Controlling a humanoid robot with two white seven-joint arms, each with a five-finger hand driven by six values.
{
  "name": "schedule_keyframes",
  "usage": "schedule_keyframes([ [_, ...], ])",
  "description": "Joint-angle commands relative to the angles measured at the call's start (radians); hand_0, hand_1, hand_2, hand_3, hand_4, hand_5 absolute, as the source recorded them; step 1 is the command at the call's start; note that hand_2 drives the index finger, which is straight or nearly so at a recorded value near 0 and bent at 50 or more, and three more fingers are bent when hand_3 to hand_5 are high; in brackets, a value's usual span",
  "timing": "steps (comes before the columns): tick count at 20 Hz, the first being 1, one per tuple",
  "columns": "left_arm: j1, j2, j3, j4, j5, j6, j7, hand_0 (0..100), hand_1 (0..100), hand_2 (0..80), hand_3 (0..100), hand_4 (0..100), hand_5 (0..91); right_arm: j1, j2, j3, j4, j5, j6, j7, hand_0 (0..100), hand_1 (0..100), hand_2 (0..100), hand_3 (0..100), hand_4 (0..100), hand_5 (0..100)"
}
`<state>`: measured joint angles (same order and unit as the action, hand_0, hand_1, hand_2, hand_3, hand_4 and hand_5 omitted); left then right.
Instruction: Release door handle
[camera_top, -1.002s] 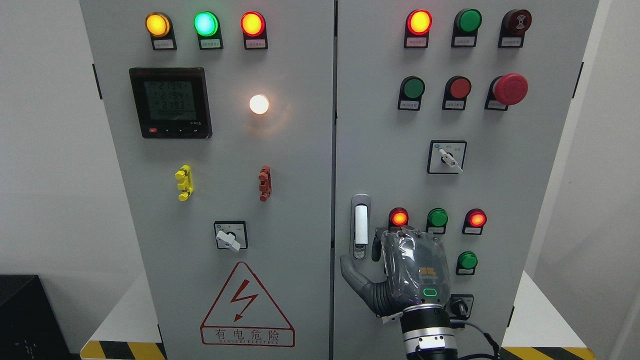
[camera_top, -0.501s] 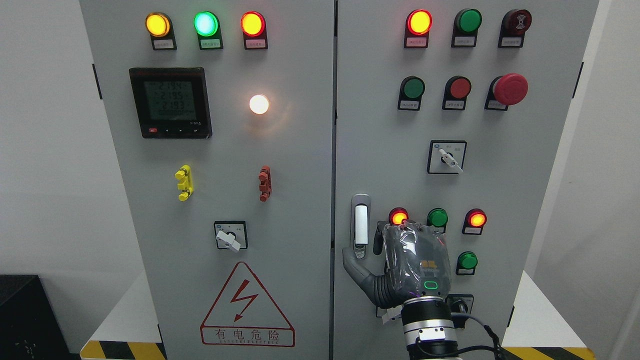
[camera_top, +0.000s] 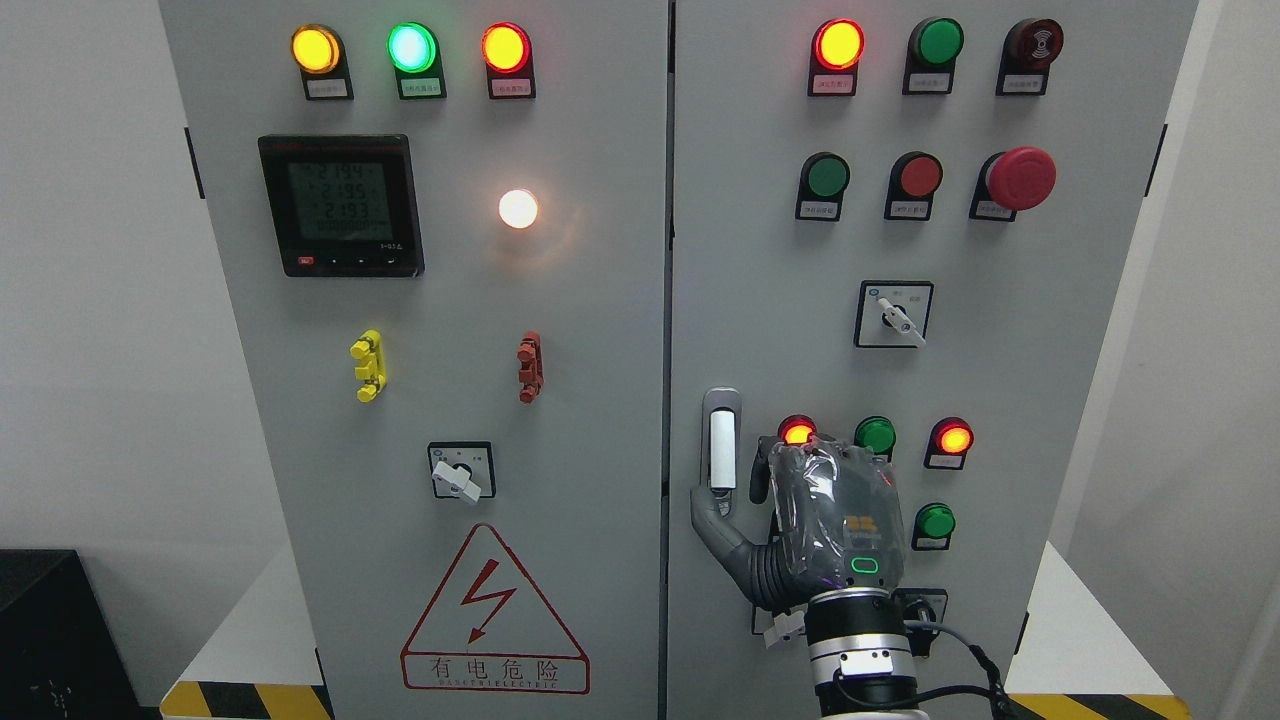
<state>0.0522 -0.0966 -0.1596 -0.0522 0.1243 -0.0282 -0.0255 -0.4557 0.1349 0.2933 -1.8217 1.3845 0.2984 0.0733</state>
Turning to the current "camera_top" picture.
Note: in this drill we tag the white indicator light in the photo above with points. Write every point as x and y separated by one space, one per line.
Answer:
518 208

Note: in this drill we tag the red lit indicator lower right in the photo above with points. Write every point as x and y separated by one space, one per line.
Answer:
948 444

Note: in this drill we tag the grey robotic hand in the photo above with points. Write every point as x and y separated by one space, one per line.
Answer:
840 524

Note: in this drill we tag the green lit indicator light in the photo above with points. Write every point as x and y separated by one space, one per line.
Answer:
415 54

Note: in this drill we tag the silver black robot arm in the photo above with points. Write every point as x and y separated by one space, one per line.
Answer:
860 657

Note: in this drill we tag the white platform with hazard stripes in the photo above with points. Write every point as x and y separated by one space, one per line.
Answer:
1074 662

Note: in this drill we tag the red lit indicator top right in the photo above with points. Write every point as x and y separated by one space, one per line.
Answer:
835 53

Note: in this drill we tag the black box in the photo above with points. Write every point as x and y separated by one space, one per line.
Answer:
58 660

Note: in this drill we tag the white selector switch right door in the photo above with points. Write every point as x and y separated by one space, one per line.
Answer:
775 629

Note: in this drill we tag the green button second row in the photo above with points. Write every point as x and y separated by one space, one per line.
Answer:
823 180

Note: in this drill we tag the dark red buzzer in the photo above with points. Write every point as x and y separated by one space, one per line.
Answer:
1030 48

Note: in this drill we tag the black digital power meter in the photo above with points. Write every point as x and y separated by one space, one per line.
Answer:
343 205

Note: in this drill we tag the red electric warning sign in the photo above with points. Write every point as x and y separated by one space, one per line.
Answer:
489 628

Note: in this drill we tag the white selector switch left door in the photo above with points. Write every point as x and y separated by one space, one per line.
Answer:
463 470

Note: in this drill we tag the grey right cabinet door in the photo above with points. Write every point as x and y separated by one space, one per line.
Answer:
899 229

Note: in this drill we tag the grey cabinet door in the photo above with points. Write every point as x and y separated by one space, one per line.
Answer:
577 471
899 229

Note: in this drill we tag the green button bottom right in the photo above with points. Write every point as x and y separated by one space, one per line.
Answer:
933 527

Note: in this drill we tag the red button second row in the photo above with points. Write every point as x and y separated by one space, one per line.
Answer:
914 178

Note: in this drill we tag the white lever selector switch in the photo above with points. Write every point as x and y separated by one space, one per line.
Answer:
893 314

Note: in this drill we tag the yellow indicator light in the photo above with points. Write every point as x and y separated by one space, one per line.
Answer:
320 55

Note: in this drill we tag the white selector switch door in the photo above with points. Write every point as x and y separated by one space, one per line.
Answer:
463 470
775 629

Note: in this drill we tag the yellow terminal connector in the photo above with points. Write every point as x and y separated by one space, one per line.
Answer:
370 369

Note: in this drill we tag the green button lower middle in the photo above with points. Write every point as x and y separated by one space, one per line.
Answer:
878 435

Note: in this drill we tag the black rotary key switch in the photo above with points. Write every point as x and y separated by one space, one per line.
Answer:
921 605

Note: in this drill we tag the red emergency stop button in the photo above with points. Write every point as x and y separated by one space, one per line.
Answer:
1011 181

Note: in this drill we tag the red terminal connector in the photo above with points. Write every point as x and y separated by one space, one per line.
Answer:
530 374

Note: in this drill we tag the red lit indicator light left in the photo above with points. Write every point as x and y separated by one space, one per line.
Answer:
507 52

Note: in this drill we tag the green button top row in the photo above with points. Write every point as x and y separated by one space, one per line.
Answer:
931 54

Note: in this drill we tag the silver cabinet door handle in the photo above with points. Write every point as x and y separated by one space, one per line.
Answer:
720 431

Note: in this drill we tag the red lit indicator lower left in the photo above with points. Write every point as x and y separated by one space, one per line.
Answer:
797 429

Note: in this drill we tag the grey left cabinet door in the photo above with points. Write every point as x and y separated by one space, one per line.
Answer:
577 471

